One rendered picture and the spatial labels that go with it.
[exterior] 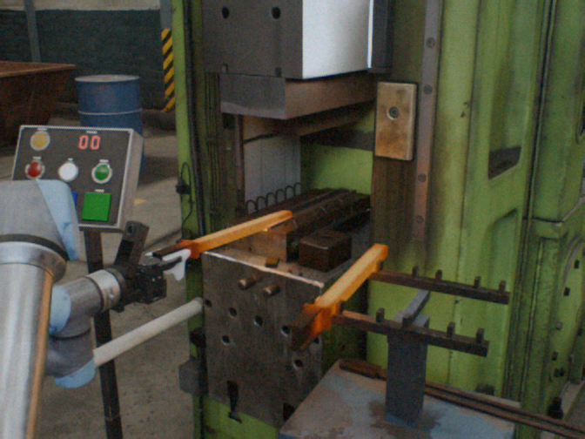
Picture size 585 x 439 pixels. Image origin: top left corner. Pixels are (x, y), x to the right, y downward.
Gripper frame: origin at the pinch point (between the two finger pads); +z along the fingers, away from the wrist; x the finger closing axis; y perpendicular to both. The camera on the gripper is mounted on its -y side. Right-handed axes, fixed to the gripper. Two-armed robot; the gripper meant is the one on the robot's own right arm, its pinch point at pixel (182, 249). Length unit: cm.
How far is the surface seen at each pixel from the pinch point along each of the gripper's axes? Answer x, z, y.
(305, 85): 8.0, 35.4, -32.5
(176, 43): -40, 41, -41
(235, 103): -7.1, 27.2, -28.2
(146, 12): -577, 517, -57
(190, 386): -39, 37, 66
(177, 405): -74, 63, 100
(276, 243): 4.5, 27.7, 5.6
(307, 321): 44.6, -17.0, -1.9
